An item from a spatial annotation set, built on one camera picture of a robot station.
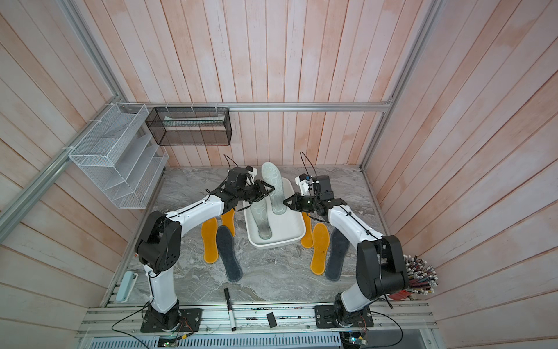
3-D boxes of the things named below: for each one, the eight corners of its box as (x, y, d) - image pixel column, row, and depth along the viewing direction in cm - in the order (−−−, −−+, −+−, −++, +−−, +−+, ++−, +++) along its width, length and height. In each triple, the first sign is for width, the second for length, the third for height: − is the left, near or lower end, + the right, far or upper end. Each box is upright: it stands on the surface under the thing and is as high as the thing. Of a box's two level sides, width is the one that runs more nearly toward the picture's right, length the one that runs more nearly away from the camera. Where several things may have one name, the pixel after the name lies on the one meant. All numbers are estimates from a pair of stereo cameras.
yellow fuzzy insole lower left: (200, 265, 88) (199, 263, 86) (202, 221, 101) (201, 219, 99) (217, 262, 89) (216, 260, 87) (217, 219, 102) (216, 217, 100)
